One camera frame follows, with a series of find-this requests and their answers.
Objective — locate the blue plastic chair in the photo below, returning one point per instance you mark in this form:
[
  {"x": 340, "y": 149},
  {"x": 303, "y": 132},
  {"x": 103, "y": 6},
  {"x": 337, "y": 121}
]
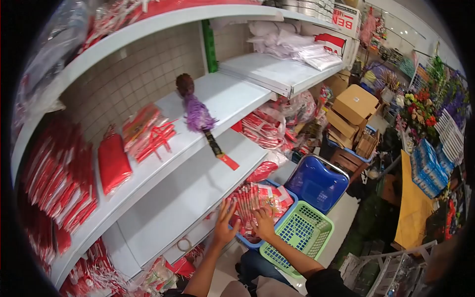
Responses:
[{"x": 315, "y": 185}]

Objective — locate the artificial flower display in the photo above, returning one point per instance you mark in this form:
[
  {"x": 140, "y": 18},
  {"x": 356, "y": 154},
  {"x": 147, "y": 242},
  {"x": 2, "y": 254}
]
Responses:
[{"x": 426, "y": 107}]

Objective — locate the person's legs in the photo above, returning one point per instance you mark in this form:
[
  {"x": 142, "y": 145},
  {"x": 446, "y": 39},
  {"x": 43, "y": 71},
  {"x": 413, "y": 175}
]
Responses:
[{"x": 259, "y": 269}]

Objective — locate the yellow cardboard sheet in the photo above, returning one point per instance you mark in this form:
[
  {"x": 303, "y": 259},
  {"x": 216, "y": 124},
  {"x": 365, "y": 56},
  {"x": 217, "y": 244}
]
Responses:
[{"x": 413, "y": 211}]

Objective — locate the person's right fingers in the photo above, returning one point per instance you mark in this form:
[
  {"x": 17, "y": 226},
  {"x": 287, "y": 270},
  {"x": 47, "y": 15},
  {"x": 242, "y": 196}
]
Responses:
[{"x": 265, "y": 213}]

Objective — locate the person's left little finger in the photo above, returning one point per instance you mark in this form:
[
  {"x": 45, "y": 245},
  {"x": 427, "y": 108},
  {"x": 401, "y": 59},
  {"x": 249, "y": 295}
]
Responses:
[{"x": 215, "y": 219}]

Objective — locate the person's left index finger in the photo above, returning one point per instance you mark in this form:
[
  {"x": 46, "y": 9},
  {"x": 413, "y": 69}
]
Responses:
[{"x": 235, "y": 209}]

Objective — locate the person's left hand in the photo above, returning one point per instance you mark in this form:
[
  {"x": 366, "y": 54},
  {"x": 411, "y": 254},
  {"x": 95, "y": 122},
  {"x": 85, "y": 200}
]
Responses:
[{"x": 223, "y": 232}]

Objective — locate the pile of red packets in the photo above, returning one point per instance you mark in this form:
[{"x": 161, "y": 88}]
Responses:
[{"x": 256, "y": 202}]

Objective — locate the purple feather duster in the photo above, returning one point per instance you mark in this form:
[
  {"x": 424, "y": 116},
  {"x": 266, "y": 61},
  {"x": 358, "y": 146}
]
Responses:
[{"x": 196, "y": 113}]

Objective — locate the blue plastic crate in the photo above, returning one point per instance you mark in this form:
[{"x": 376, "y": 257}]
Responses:
[{"x": 350, "y": 151}]

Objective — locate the brown wooden stool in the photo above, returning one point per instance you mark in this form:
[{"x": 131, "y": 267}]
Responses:
[{"x": 347, "y": 163}]

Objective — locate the person's right hand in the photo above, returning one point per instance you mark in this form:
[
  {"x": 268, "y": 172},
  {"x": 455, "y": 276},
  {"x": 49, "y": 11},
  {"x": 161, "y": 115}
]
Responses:
[{"x": 265, "y": 227}]

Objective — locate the red plastic bag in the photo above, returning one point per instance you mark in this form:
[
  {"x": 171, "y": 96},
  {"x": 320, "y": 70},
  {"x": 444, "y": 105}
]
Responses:
[{"x": 261, "y": 171}]

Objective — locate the green plastic basket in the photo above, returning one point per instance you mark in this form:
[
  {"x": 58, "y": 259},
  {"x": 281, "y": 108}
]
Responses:
[{"x": 300, "y": 234}]

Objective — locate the person's body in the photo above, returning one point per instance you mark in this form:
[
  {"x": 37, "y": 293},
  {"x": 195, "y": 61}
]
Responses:
[{"x": 326, "y": 284}]

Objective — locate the blue plastic basket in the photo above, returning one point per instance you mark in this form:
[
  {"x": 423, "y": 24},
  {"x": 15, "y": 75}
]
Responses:
[{"x": 287, "y": 211}]

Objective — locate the person's left ring finger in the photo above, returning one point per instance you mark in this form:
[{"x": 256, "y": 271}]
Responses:
[{"x": 220, "y": 212}]

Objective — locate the person's right thumb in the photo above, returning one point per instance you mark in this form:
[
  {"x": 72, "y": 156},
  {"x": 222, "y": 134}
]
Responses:
[{"x": 254, "y": 225}]

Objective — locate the stack of blue packets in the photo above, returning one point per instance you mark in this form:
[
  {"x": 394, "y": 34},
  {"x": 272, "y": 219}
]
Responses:
[{"x": 428, "y": 169}]

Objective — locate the stack of cardboard cartons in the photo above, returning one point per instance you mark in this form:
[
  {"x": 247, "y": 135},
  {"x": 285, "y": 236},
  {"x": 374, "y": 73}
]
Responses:
[{"x": 352, "y": 107}]

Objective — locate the person's left thumb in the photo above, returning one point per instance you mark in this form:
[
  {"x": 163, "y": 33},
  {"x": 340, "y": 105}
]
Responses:
[{"x": 237, "y": 227}]

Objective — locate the person's left middle finger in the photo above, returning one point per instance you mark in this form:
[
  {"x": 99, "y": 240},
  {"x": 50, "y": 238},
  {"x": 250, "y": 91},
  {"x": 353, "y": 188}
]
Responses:
[{"x": 227, "y": 208}]

